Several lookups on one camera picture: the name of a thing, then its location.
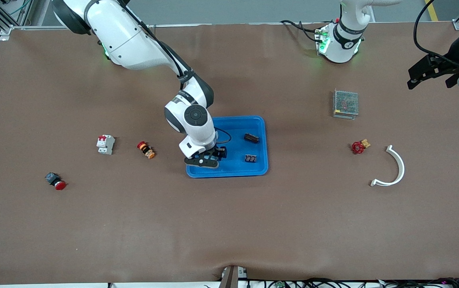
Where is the blue plastic tray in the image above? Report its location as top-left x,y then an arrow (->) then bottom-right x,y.
186,116 -> 269,178

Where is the orange red emergency stop button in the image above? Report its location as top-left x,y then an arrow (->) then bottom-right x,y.
137,141 -> 156,160

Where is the metal mesh power supply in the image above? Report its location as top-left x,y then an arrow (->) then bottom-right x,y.
332,89 -> 359,120

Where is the white curved plastic piece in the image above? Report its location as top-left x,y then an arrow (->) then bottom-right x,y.
370,145 -> 405,187

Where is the red valve handwheel brass fitting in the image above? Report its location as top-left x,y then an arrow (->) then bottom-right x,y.
351,139 -> 371,155

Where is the red mushroom push button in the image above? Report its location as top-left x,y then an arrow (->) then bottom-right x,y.
45,172 -> 67,190

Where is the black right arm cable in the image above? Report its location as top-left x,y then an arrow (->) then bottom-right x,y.
214,126 -> 232,145

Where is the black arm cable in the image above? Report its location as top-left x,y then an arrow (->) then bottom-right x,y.
413,0 -> 459,64
214,126 -> 232,145

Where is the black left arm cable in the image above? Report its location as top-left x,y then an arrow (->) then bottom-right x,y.
413,0 -> 459,64

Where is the white circuit breaker red switch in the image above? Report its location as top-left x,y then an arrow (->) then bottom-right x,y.
96,134 -> 116,155

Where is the grey metal table bracket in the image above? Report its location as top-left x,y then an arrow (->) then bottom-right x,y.
218,265 -> 249,288

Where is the black cable bundle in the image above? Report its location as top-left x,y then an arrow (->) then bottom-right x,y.
249,277 -> 459,288

